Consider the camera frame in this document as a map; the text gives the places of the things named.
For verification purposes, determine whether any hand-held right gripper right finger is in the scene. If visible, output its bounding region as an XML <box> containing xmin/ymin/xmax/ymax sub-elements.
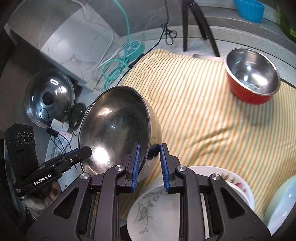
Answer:
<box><xmin>159</xmin><ymin>143</ymin><xmax>271</xmax><ymax>241</ymax></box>

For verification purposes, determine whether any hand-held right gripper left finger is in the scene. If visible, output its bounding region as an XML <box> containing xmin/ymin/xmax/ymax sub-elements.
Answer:
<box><xmin>26</xmin><ymin>142</ymin><xmax>141</xmax><ymax>241</ymax></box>

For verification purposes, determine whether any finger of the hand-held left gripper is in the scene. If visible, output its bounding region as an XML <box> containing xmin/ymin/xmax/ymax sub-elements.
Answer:
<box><xmin>37</xmin><ymin>146</ymin><xmax>93</xmax><ymax>176</ymax></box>

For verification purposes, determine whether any stainless steel bowl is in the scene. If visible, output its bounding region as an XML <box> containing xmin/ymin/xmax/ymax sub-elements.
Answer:
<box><xmin>78</xmin><ymin>86</ymin><xmax>162</xmax><ymax>182</ymax></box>

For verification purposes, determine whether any white plate with leaf print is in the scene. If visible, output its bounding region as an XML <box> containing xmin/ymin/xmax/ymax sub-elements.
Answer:
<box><xmin>127</xmin><ymin>184</ymin><xmax>183</xmax><ymax>241</ymax></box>

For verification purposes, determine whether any pink rose print plate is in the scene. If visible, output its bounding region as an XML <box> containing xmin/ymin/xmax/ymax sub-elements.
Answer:
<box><xmin>192</xmin><ymin>168</ymin><xmax>251</xmax><ymax>232</ymax></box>

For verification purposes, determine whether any pink blossom branch plate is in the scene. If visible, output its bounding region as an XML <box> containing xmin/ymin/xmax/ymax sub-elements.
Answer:
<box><xmin>187</xmin><ymin>165</ymin><xmax>255</xmax><ymax>214</ymax></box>

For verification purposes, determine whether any person's left hand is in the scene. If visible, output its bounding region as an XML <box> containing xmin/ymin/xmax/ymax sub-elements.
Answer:
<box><xmin>23</xmin><ymin>182</ymin><xmax>62</xmax><ymax>220</ymax></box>

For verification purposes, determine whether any white power adapter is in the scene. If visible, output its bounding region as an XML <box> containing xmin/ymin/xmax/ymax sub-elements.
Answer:
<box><xmin>47</xmin><ymin>119</ymin><xmax>70</xmax><ymax>137</ymax></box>

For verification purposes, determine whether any dark green mini fan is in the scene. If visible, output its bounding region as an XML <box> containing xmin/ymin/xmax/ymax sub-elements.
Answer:
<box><xmin>66</xmin><ymin>103</ymin><xmax>86</xmax><ymax>130</ymax></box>

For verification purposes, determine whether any yellow striped cloth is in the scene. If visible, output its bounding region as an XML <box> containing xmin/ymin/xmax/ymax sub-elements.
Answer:
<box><xmin>91</xmin><ymin>49</ymin><xmax>296</xmax><ymax>220</ymax></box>

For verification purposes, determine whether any steel pot lid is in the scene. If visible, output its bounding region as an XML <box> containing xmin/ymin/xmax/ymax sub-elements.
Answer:
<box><xmin>24</xmin><ymin>68</ymin><xmax>75</xmax><ymax>127</ymax></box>

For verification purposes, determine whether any red bowl with steel lining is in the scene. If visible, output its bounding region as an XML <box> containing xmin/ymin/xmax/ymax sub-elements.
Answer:
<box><xmin>224</xmin><ymin>48</ymin><xmax>281</xmax><ymax>105</ymax></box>

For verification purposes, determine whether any pale glossy dish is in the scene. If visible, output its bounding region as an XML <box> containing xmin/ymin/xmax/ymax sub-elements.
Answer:
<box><xmin>264</xmin><ymin>175</ymin><xmax>296</xmax><ymax>235</ymax></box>

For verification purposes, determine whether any black tripod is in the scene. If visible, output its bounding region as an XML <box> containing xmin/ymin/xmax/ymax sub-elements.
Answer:
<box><xmin>181</xmin><ymin>0</ymin><xmax>221</xmax><ymax>57</ymax></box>

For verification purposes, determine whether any blue fluted cup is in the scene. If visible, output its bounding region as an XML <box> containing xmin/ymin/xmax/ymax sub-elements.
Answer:
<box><xmin>232</xmin><ymin>0</ymin><xmax>265</xmax><ymax>23</ymax></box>

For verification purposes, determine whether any green dish soap bottle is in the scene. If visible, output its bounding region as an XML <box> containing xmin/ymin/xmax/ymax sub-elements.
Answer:
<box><xmin>279</xmin><ymin>0</ymin><xmax>296</xmax><ymax>43</ymax></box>

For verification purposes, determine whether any thin black wire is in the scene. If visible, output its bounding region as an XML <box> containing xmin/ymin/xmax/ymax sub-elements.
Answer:
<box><xmin>39</xmin><ymin>108</ymin><xmax>79</xmax><ymax>163</ymax></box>

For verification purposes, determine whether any teal cable reel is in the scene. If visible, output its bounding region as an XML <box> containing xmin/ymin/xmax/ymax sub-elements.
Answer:
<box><xmin>122</xmin><ymin>40</ymin><xmax>146</xmax><ymax>62</ymax></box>

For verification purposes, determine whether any white cable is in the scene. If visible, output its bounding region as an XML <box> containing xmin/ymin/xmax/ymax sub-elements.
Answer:
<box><xmin>76</xmin><ymin>0</ymin><xmax>121</xmax><ymax>70</ymax></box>

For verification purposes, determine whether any teal cable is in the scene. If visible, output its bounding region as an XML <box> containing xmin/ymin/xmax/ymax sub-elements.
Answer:
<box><xmin>102</xmin><ymin>0</ymin><xmax>141</xmax><ymax>90</ymax></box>

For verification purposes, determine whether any black cable with remote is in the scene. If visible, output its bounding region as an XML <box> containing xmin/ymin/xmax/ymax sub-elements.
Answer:
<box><xmin>117</xmin><ymin>0</ymin><xmax>177</xmax><ymax>86</ymax></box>

